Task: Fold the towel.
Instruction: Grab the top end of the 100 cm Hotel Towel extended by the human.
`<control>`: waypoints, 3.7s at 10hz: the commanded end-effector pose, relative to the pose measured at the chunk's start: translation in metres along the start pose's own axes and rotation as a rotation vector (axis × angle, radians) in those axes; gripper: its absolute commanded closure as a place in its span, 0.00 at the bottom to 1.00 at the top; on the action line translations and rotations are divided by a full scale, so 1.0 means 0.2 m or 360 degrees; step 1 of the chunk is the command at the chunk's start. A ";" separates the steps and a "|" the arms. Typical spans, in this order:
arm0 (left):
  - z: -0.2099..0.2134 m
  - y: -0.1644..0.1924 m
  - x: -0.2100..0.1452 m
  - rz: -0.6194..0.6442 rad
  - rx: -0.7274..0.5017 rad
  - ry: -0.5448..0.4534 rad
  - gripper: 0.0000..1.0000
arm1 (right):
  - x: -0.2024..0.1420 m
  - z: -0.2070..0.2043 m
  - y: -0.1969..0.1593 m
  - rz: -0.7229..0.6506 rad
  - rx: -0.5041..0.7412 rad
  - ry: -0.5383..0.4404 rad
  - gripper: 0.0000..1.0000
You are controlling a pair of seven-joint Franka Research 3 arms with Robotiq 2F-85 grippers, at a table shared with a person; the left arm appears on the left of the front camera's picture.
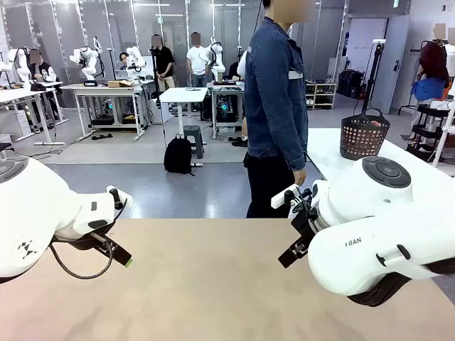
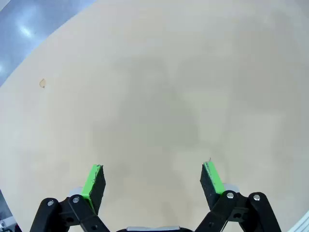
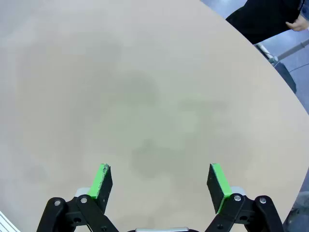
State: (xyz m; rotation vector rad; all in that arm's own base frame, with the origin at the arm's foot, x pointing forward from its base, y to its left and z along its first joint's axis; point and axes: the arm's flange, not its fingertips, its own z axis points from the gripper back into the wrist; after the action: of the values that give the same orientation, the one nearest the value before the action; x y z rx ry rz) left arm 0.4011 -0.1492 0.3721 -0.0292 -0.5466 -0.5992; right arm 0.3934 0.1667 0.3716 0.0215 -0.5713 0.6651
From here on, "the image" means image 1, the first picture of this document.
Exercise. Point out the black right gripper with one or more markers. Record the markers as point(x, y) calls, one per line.
point(305, 224)

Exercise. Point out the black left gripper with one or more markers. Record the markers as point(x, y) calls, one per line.
point(80, 242)

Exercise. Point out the black perforated laundry basket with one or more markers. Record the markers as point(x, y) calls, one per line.
point(362, 140)

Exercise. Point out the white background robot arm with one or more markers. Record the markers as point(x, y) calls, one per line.
point(87, 60)
point(19, 65)
point(135, 62)
point(216, 58)

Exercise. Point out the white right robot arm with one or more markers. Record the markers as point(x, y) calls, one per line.
point(355, 248)

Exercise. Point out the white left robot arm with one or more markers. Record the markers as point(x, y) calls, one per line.
point(32, 206)

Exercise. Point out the person's right hand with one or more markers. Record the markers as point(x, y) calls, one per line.
point(300, 177)

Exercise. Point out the large white table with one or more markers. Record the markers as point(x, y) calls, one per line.
point(327, 152)

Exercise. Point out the black backpack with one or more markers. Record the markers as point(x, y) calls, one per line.
point(178, 156)

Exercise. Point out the grey plastic stool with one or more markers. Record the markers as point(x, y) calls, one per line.
point(195, 140)

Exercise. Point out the person in denim jacket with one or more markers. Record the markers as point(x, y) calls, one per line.
point(275, 106)

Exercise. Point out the white-framed desk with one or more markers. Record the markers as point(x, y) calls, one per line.
point(103, 89)
point(227, 87)
point(25, 94)

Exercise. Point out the wooden shoe shelf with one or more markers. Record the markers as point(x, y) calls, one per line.
point(321, 95)

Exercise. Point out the flat cardboard box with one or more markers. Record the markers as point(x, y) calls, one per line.
point(120, 84)

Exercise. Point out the small white standing desk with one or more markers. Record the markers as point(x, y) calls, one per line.
point(183, 95)

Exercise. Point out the black sign with white letters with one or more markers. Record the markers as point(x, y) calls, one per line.
point(90, 84)

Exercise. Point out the black luggage bag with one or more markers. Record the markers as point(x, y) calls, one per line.
point(349, 83)

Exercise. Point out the black utility cart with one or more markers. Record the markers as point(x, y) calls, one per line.
point(428, 131)

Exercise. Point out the seated person with black hair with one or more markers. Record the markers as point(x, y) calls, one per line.
point(123, 60)

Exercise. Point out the person in black polo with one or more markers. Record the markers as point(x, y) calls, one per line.
point(164, 64)

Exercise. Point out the black tripod with white head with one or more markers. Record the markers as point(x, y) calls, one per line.
point(373, 78)

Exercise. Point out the seated person in varsity jacket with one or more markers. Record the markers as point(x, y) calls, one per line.
point(41, 71)

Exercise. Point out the white metal rack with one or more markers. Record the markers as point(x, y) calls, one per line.
point(446, 131)

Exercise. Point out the person in white t-shirt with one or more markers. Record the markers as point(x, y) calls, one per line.
point(197, 60)

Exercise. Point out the figure with blue garment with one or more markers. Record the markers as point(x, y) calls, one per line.
point(433, 71)

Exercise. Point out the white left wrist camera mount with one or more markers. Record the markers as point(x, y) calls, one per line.
point(120, 199)

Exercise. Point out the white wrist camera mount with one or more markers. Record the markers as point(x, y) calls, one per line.
point(288, 199)
point(120, 199)

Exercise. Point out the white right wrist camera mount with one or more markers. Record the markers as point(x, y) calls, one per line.
point(288, 199)

